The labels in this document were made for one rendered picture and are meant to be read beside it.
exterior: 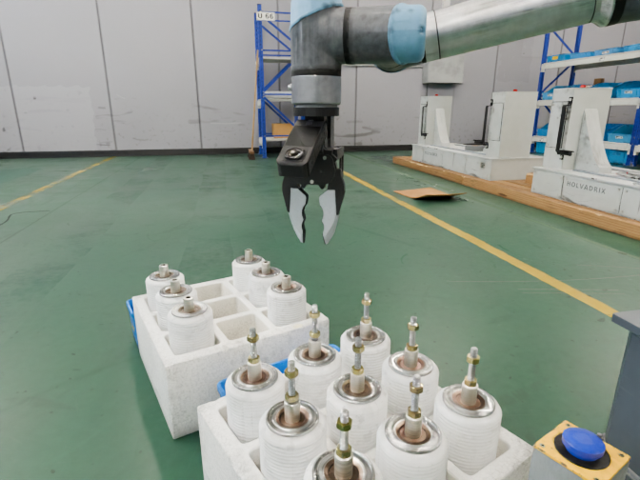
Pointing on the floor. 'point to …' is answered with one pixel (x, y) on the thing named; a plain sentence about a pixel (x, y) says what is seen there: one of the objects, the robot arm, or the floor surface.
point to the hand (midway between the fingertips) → (313, 236)
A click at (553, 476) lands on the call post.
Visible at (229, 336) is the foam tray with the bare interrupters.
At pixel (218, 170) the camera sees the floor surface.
